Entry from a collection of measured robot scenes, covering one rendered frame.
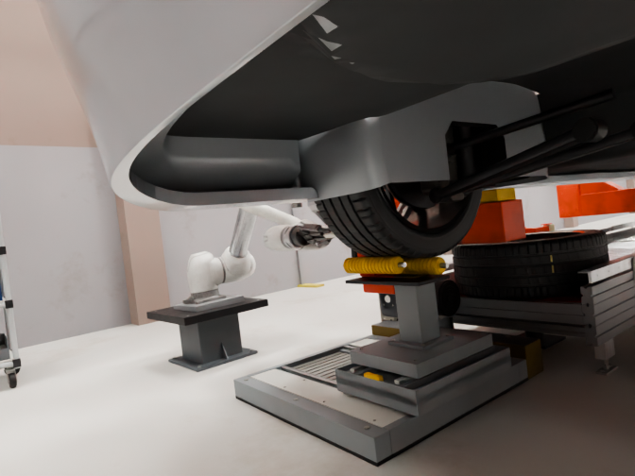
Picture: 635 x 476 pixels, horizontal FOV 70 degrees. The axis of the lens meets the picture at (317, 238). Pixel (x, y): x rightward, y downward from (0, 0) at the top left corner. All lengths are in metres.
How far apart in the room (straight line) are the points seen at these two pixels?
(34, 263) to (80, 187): 0.73
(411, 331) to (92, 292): 3.29
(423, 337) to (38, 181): 3.52
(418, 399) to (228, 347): 1.45
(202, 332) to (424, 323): 1.34
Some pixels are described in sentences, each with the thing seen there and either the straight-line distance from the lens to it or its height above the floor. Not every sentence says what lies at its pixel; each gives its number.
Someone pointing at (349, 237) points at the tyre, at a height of 0.62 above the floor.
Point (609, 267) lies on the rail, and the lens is 2.06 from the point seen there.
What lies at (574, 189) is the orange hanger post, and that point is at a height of 0.72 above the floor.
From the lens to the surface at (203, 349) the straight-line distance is 2.57.
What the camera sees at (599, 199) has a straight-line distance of 3.82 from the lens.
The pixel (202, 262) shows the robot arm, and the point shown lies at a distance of 2.60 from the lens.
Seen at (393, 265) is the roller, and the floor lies 0.51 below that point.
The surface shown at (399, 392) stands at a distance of 1.44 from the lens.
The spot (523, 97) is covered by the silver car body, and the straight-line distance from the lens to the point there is 1.72.
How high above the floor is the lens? 0.66
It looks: 1 degrees down
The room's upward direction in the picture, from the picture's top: 7 degrees counter-clockwise
